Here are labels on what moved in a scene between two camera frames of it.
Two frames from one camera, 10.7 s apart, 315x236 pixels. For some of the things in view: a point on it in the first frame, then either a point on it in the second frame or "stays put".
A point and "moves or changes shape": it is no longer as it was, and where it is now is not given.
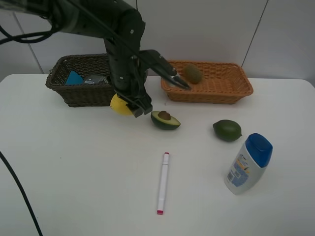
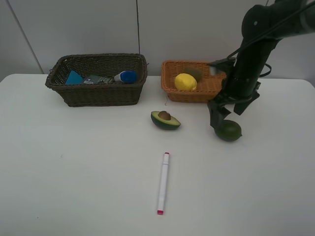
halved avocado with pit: x=163 y=120 stays put
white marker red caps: x=163 y=183 stays put
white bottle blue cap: x=248 y=165 moves or changes shape
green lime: x=227 y=130 stays put
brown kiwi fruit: x=193 y=73 stays put
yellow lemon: x=119 y=105 → x=185 y=81
